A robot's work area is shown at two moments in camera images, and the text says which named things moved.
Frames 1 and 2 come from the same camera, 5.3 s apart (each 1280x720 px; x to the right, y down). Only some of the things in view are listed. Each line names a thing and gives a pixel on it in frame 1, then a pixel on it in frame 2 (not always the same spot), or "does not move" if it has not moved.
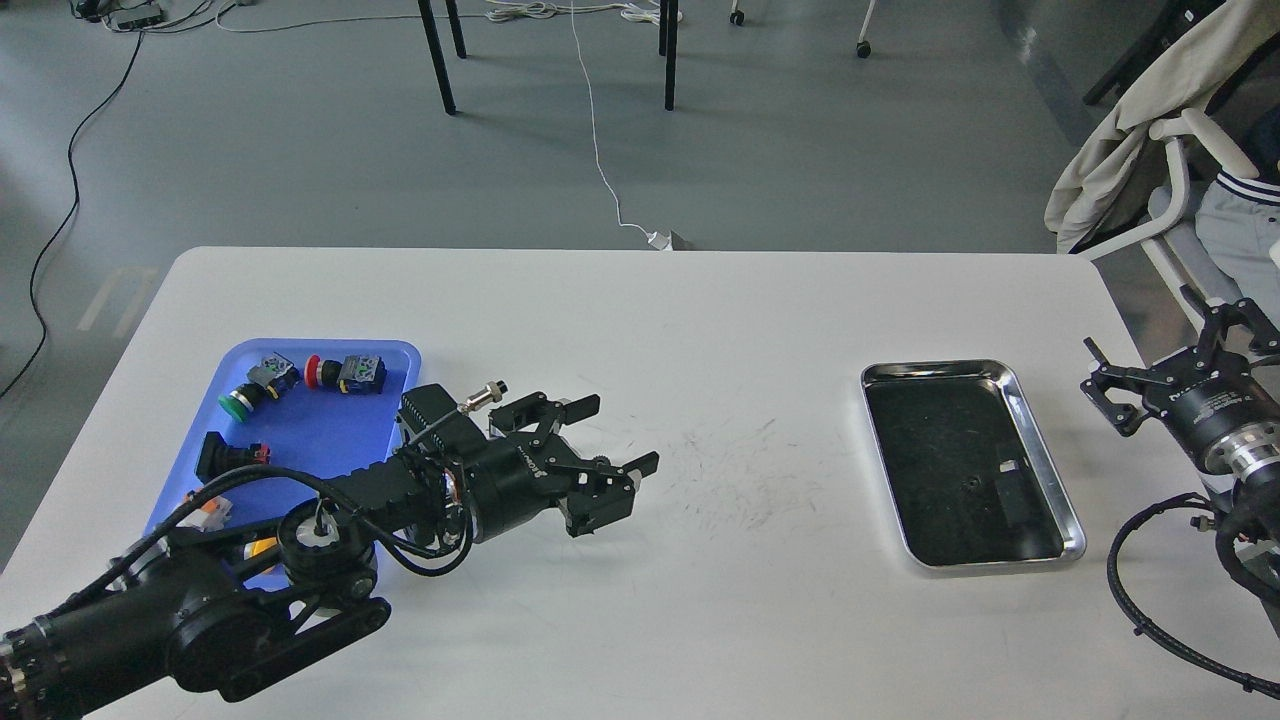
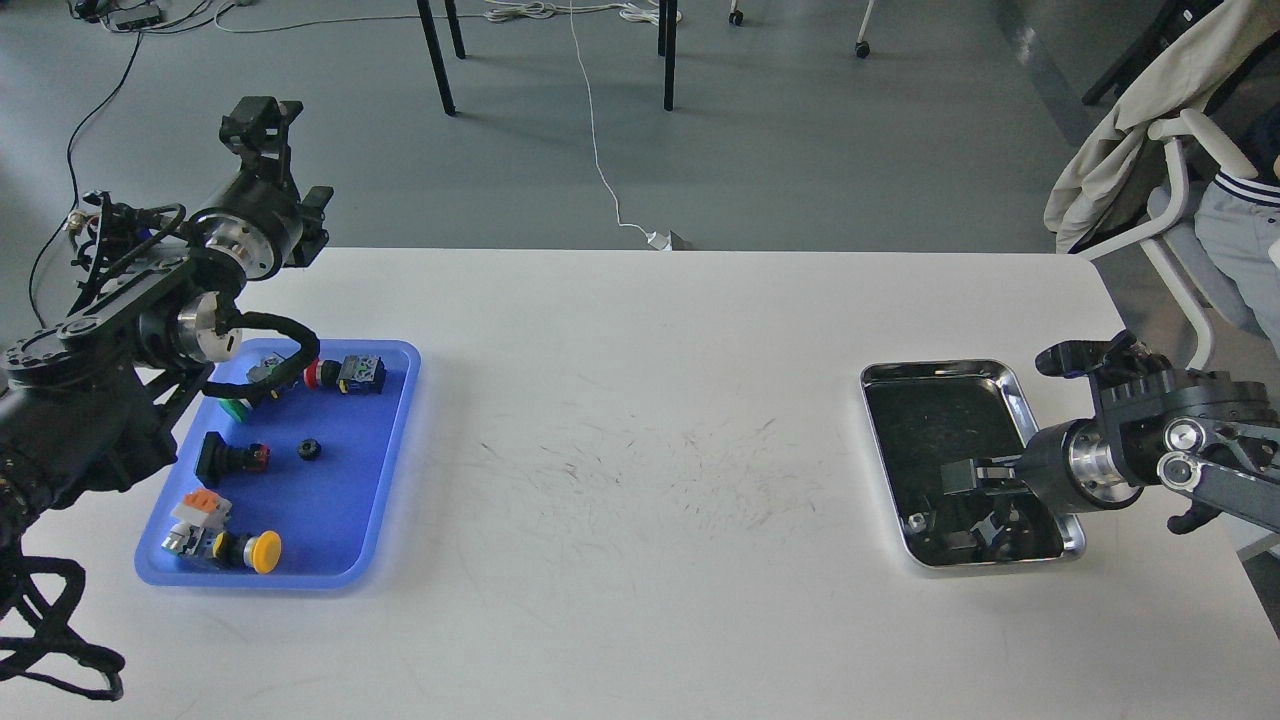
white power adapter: x=660 y=241 does not move
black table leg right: x=668 y=31 does not move
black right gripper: x=1196 y=404 -> x=1068 y=466
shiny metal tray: x=967 y=477 does not move
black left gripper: x=512 y=477 -> x=258 y=214
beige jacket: x=1181 y=82 does not move
